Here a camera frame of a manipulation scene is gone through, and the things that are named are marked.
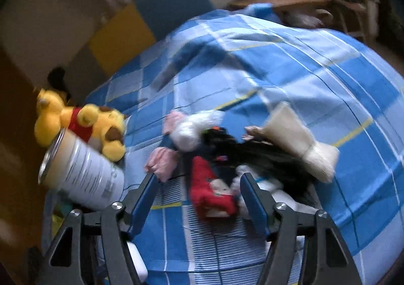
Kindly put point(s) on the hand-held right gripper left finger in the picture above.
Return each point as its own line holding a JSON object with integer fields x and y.
{"x": 142, "y": 206}

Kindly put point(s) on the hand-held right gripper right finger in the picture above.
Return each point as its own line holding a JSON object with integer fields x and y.
{"x": 254, "y": 206}

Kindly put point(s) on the pink sock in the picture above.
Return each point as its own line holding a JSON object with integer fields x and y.
{"x": 164, "y": 161}
{"x": 173, "y": 121}

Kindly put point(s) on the black braided hair piece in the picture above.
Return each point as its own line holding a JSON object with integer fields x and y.
{"x": 252, "y": 155}

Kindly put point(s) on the red sock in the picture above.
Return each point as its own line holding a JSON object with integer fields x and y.
{"x": 202, "y": 184}

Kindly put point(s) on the white metal tin can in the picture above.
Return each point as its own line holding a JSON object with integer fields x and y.
{"x": 85, "y": 174}

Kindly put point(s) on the white cloth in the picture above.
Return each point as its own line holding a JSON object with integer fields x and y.
{"x": 293, "y": 207}

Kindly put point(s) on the white plastic item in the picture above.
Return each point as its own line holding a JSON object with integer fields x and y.
{"x": 137, "y": 263}

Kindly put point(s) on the brown scrunchie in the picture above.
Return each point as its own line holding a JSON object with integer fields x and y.
{"x": 254, "y": 131}

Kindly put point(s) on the beige rolled cloth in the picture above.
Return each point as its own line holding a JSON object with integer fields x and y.
{"x": 293, "y": 133}

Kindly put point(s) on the white sock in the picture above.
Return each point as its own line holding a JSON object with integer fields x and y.
{"x": 189, "y": 133}

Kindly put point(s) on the yellow plush bear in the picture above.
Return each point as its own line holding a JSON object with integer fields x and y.
{"x": 53, "y": 114}

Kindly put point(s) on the blue plaid bed sheet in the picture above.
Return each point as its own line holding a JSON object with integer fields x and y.
{"x": 284, "y": 76}

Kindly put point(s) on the yellow panel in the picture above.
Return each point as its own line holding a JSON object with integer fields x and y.
{"x": 123, "y": 38}

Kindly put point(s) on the blue padded chair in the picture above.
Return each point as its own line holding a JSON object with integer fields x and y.
{"x": 176, "y": 4}

